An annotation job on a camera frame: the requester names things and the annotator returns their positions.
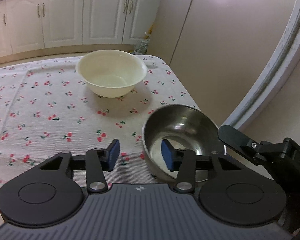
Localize stainless steel bowl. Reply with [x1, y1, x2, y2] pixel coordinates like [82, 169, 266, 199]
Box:
[142, 104, 226, 183]

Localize cream plastic bowl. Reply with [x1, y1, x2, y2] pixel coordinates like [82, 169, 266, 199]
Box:
[76, 49, 148, 98]

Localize white lower kitchen cabinets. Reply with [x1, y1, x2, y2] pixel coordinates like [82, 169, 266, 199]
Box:
[0, 0, 160, 58]

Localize cherry print tablecloth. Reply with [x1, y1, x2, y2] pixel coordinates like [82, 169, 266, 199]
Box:
[0, 56, 196, 225]

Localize silver refrigerator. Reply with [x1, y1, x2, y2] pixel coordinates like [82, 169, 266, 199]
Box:
[148, 0, 300, 125]

